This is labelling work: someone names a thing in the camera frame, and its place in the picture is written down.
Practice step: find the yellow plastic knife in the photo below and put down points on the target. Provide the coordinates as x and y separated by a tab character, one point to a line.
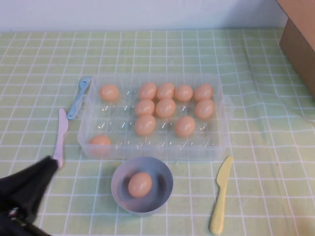
220	196

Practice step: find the brown cardboard box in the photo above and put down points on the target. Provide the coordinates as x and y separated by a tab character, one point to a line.
300	49

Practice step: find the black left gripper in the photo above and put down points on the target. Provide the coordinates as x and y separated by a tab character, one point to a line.
22	191

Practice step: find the light blue plastic fork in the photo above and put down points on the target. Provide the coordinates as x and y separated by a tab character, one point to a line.
73	108

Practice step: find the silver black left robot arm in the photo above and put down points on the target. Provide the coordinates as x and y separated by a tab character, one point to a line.
14	228

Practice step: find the beige egg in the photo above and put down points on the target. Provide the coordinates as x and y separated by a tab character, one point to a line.
165	91
165	107
205	109
183	93
99	145
139	185
203	92
145	125
144	107
147	91
185	126
109	92

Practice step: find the clear plastic egg box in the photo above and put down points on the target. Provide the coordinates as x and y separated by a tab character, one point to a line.
216	137

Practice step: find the pink plastic knife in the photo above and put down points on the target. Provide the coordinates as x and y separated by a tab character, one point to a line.
60	137

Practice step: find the blue grey bowl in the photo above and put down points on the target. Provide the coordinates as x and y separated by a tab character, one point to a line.
160	172

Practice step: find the green checkered tablecloth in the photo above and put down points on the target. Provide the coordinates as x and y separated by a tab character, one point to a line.
258	172

